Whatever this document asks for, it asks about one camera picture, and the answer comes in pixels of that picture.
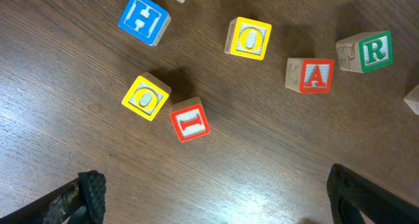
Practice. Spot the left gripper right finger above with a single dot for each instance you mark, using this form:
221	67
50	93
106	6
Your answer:
353	196

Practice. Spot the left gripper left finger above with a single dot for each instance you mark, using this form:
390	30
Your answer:
79	201

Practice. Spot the red O block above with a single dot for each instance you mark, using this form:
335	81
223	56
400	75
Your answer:
412	99

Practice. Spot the yellow O block lower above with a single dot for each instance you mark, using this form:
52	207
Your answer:
146	96

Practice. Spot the yellow o block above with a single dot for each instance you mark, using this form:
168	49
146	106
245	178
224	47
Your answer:
146	96
248	38

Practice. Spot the lower red A block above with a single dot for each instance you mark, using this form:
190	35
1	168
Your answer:
309	75

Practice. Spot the red I block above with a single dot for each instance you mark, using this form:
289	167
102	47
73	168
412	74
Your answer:
189	119

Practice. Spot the left green R block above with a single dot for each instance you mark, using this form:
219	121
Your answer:
365	51

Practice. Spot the yellow O block middle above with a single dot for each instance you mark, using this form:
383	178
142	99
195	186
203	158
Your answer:
248	38

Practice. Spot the lower blue H block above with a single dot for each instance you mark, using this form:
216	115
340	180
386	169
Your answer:
145	20

